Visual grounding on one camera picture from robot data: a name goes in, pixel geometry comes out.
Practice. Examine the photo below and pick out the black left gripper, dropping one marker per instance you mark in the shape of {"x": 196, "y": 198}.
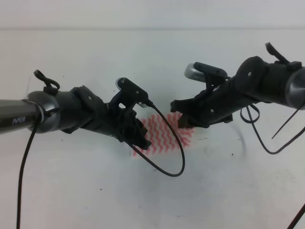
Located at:
{"x": 115, "y": 118}

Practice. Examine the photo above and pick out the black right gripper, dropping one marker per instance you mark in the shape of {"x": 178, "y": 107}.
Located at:
{"x": 217, "y": 104}

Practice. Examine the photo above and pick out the pink white wavy towel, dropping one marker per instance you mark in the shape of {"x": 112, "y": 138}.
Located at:
{"x": 161, "y": 137}

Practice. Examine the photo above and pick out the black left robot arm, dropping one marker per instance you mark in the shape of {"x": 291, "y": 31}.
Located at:
{"x": 79, "y": 108}

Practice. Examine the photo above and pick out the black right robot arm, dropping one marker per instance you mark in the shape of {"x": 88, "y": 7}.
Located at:
{"x": 281, "y": 82}

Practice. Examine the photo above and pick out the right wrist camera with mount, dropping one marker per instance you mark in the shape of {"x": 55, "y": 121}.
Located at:
{"x": 211, "y": 76}

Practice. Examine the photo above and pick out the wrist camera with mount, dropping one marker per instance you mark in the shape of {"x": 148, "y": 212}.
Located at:
{"x": 211, "y": 76}
{"x": 128, "y": 96}

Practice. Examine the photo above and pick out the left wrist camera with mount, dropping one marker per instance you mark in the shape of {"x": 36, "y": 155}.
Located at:
{"x": 128, "y": 96}

